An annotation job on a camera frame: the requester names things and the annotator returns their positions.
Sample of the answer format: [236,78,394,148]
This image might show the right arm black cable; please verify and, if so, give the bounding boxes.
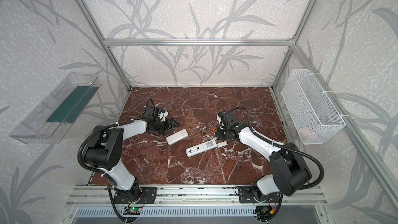
[229,107,325,190]

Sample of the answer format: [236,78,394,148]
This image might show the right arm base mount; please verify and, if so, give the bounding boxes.
[235,186,280,204]

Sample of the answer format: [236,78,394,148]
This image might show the white wire mesh basket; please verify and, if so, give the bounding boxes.
[282,69,346,145]

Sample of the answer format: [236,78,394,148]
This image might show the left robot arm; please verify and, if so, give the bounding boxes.
[77,106,180,199]

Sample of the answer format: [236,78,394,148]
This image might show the white battery cover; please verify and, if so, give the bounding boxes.
[217,141,228,148]

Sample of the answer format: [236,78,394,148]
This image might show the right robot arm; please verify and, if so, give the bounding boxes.
[215,111,325,202]

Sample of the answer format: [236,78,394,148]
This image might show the clear plastic wall bin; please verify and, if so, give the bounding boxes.
[9,72,102,144]

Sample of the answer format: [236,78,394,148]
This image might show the short white remote control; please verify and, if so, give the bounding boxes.
[166,129,189,145]

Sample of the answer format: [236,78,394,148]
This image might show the left circuit board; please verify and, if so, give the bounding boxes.
[123,206,143,216]

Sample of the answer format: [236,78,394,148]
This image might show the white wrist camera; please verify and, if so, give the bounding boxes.
[156,111,169,122]
[217,113,224,128]

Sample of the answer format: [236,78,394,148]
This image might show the pink object in basket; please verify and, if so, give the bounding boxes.
[299,128,313,140]

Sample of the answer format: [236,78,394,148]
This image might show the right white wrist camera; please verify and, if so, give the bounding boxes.
[217,113,224,128]

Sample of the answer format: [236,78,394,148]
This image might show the long white remote control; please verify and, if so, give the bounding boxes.
[186,140,217,158]

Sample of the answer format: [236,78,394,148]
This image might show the aluminium frame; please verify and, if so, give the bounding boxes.
[78,0,398,224]

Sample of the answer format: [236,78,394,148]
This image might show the right connector wiring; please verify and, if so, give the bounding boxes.
[254,204,278,218]

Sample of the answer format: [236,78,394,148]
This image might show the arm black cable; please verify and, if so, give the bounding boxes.
[229,107,325,190]
[143,97,156,113]

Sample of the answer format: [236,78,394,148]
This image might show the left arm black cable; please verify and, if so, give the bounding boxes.
[143,97,156,113]

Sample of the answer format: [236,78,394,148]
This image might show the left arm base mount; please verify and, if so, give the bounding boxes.
[113,187,157,204]

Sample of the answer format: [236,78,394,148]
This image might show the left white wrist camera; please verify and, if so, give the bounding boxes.
[156,111,169,122]

